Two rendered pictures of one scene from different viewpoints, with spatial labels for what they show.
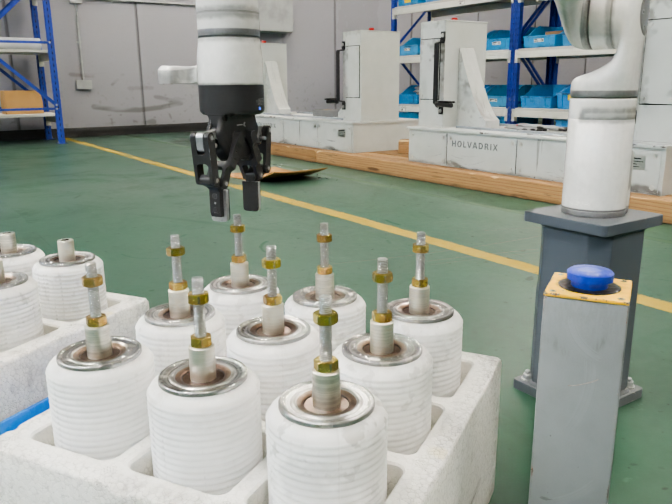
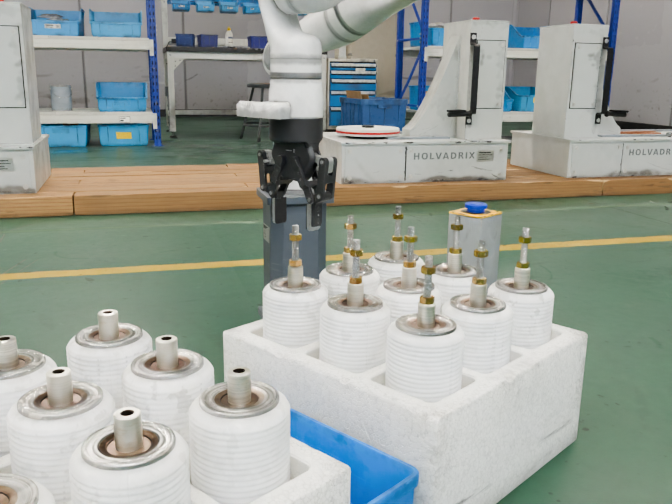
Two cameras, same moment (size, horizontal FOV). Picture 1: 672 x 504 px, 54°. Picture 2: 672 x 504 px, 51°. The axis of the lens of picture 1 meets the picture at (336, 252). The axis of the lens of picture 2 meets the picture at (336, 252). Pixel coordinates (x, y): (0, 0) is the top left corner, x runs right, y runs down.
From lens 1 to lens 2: 1.13 m
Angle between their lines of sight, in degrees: 70
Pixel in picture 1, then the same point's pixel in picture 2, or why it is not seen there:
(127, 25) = not seen: outside the picture
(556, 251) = (295, 221)
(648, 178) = (20, 178)
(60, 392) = (455, 350)
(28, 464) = (467, 405)
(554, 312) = (484, 225)
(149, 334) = (379, 317)
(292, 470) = (547, 316)
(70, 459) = (472, 389)
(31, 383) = not seen: hidden behind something
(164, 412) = (505, 321)
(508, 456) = not seen: hidden behind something
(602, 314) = (496, 220)
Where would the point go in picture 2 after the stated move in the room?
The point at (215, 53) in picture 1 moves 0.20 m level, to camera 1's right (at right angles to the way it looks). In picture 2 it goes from (317, 93) to (359, 90)
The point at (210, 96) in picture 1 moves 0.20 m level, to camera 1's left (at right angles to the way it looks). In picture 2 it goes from (313, 128) to (250, 140)
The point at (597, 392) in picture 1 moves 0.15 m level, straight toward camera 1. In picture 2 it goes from (494, 259) to (573, 275)
